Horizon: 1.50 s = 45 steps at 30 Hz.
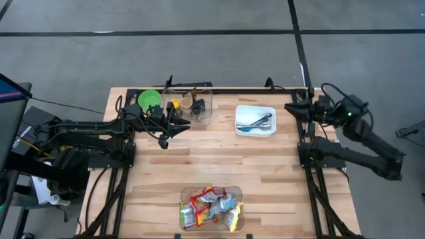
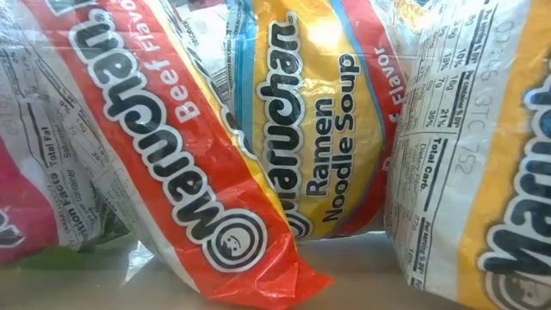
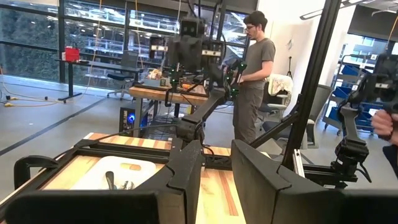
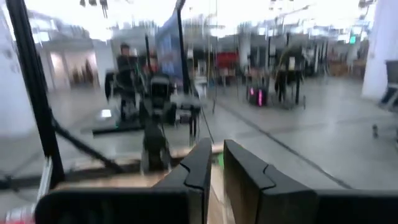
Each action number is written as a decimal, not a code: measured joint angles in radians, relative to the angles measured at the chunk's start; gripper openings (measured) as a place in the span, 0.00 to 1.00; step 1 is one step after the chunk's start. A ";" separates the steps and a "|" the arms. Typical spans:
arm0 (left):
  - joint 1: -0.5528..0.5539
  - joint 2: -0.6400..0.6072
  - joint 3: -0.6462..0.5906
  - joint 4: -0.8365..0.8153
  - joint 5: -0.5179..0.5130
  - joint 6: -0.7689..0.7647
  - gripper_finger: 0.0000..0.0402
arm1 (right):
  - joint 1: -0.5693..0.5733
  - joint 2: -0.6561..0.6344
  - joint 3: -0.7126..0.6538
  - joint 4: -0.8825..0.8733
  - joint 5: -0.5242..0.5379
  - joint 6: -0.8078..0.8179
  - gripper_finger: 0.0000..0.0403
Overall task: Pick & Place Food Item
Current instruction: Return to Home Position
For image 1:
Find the white paper sheet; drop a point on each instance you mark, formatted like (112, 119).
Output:
(41, 192)

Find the black case white lettering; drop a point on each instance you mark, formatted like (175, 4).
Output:
(30, 126)

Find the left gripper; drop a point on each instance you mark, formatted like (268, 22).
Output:
(159, 119)

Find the green plastic bowl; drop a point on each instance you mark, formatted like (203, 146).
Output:
(149, 98)

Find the red ramen noodle packet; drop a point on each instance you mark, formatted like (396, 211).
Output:
(210, 196)
(203, 215)

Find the black equipment stand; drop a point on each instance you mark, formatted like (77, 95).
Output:
(71, 166)

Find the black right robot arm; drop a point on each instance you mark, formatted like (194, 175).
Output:
(348, 154)

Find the black-lid spice jar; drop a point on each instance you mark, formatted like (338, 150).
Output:
(198, 107)

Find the tan spice jar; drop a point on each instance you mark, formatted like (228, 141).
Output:
(186, 103)

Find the yellow-lid jar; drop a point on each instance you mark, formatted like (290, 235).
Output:
(176, 103)

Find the yellow ramen noodle packet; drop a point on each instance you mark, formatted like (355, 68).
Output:
(234, 217)

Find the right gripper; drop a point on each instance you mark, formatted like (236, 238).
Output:
(323, 111)

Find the black table frame rails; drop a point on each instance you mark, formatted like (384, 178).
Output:
(239, 91)

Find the green ramen noodle packet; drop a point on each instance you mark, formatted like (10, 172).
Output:
(187, 215)

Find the white plastic bin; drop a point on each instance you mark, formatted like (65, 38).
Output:
(245, 114)

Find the clear plastic bin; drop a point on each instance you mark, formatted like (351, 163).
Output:
(207, 114)
(212, 228)

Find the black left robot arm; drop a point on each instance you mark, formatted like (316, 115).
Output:
(83, 127)

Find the blue ramen noodle packet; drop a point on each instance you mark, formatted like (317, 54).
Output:
(222, 204)

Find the computer monitor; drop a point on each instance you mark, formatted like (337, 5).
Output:
(10, 109)

